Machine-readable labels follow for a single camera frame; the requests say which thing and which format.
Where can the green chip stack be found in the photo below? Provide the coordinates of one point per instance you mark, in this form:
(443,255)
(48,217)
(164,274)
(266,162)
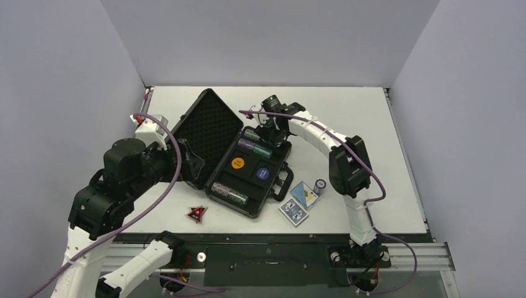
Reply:
(262,151)

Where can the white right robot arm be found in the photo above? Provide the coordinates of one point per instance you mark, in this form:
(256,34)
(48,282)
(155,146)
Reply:
(350,170)

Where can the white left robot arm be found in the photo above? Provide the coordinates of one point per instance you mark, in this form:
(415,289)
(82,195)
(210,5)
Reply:
(99,211)

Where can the blue small blind button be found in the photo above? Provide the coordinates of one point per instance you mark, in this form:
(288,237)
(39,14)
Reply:
(263,173)

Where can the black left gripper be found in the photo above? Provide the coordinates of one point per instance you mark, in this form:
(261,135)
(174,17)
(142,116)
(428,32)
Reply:
(191,164)

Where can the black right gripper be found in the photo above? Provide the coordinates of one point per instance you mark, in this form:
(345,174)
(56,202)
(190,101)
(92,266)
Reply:
(271,133)

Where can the black poker set case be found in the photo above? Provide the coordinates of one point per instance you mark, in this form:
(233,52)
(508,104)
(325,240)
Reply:
(212,129)

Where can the orange big blind button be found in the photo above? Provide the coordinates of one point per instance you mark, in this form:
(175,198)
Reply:
(237,163)

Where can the blue ace card box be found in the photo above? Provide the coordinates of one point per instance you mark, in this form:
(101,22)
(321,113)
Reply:
(303,194)

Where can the blue patterned card deck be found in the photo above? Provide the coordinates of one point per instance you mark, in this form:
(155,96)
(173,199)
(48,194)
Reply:
(293,212)

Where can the yellow-blue chip stack bottom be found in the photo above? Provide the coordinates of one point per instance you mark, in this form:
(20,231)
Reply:
(238,197)

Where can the purple chip stack in case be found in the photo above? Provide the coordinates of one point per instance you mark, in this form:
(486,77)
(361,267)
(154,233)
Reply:
(246,144)

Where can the purple 500 chip stack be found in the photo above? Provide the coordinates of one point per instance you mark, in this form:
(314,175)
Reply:
(319,186)

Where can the triangular all in marker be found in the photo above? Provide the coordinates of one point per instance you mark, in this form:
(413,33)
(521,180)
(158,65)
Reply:
(196,214)

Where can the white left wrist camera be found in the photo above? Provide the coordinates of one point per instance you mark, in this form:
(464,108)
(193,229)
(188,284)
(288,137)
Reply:
(149,132)

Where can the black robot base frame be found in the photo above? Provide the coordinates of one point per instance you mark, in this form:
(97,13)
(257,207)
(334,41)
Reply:
(298,259)

